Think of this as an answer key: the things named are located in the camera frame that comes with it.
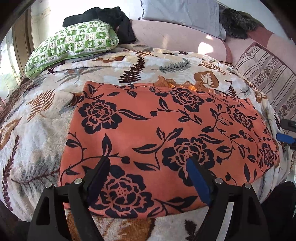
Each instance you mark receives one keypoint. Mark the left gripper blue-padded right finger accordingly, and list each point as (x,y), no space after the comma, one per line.
(247,220)

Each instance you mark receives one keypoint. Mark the stained glass wooden window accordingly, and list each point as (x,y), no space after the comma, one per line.
(16,47)

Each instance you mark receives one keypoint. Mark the pink sofa back cushion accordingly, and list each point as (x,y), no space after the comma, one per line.
(179,38)

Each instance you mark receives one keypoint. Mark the grey pillow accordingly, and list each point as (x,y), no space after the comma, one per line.
(201,15)

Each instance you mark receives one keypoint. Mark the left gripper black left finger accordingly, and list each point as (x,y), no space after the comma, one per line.
(49,220)

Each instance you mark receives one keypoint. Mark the dark furry cushion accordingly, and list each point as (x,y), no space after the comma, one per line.
(237,24)

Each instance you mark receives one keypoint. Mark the green white patterned pillow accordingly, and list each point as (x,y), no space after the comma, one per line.
(78,40)

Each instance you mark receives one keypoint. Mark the orange black floral blouse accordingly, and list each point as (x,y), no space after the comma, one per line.
(148,133)

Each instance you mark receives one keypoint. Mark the black garment on pillow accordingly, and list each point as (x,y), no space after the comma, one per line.
(115,17)

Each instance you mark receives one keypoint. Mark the striped floral cushion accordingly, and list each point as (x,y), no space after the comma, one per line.
(271,77)

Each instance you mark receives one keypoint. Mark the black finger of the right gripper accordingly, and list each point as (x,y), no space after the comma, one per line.
(288,125)

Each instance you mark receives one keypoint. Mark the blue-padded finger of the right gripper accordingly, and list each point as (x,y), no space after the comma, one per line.
(285,138)

